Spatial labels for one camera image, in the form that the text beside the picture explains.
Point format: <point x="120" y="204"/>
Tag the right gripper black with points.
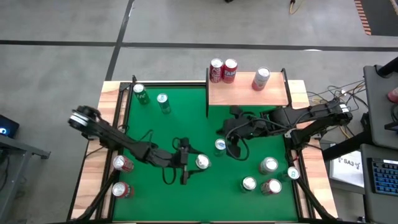
<point x="252" y="127"/>

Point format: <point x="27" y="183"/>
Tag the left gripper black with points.
<point x="180" y="160"/>

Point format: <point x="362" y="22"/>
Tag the green Sprite can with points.
<point x="140" y="93"/>
<point x="202" y="161"/>
<point x="248" y="183"/>

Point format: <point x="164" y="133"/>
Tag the slim blue silver energy can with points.
<point x="220" y="144"/>
<point x="292" y="173"/>
<point x="163" y="102"/>

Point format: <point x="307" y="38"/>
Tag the red Fanta can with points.
<point x="230" y="71"/>

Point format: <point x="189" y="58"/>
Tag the red Coca-Cola can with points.
<point x="216" y="70"/>

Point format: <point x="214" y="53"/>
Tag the pink and white soda can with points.
<point x="261" y="77"/>
<point x="269" y="165"/>

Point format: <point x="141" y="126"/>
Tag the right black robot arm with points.
<point x="311" y="115"/>

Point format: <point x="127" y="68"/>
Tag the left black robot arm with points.
<point x="105" y="132"/>

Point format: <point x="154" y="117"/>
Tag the green table mat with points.
<point x="192" y="199"/>

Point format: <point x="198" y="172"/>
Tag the red and white soda can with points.
<point x="122" y="163"/>

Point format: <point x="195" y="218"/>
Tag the red white-patterned soda can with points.
<point x="271" y="186"/>

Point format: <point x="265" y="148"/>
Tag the red soda can green accent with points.
<point x="122" y="189"/>

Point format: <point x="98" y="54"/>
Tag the white SA3 labelled box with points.
<point x="346" y="171"/>

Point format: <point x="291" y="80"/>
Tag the grey desk with red item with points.
<point x="379" y="109"/>

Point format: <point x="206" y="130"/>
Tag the grey desk with backlit keyboard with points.
<point x="367" y="202"/>

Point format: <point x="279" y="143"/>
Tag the backlit keyboard coloured keys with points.
<point x="385" y="177"/>

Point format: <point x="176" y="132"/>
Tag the small red desk item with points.
<point x="394" y="95"/>

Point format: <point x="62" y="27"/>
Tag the black monitor stand pole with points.
<point x="388" y="67"/>

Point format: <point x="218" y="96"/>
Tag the grey side table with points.
<point x="18" y="149"/>

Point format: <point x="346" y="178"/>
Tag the dark device blue light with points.
<point x="7" y="126"/>

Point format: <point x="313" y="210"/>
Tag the black floor mat striped edge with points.
<point x="382" y="15"/>

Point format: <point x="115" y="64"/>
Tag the wooden shelf black metal frame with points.
<point x="242" y="95"/>

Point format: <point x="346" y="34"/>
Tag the black metal rig frame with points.
<point x="99" y="199"/>

